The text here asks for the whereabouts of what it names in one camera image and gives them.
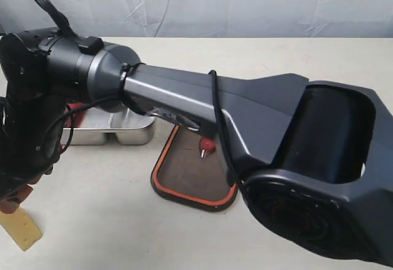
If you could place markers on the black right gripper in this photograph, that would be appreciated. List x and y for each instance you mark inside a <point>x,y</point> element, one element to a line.
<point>27,110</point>

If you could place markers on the yellow toy cheese wedge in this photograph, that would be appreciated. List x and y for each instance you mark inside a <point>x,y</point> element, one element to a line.
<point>21,227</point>

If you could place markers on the steel two-compartment lunch box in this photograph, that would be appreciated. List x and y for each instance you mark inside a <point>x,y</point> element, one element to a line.
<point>95,126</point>

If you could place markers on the dark transparent lunch box lid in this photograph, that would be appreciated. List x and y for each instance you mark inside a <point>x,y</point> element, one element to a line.
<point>180,174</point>

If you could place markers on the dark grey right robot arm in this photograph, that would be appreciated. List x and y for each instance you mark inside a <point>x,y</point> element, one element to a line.
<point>313,160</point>

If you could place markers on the wrinkled blue-grey backdrop cloth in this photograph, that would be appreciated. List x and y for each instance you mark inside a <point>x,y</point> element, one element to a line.
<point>209,18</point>

